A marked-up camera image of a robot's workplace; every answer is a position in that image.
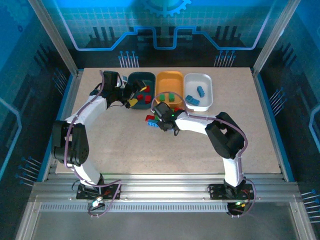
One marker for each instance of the aluminium front beam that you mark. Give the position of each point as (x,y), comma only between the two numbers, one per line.
(162,187)

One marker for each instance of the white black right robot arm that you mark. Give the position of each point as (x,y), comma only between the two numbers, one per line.
(195,123)

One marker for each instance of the small circuit board with LEDs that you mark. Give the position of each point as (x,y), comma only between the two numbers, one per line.
(239,203)
(97,201)

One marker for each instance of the long red lego brick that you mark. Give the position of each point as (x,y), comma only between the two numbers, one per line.
(150,117)

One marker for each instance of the small blue lego brick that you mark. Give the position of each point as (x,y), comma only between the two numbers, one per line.
(195,101)

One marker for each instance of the aluminium side rail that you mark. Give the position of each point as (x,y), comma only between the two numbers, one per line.
(262,100)
(73,95)

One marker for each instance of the aluminium frame post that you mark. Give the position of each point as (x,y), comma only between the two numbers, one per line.
(275,37)
(53,37)

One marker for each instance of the dark teal plastic container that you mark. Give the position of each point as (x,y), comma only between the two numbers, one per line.
(150,77)

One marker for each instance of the white plastic container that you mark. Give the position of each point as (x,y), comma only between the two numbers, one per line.
(195,82)

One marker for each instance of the orange plastic container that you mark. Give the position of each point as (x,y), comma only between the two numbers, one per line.
(170,82)

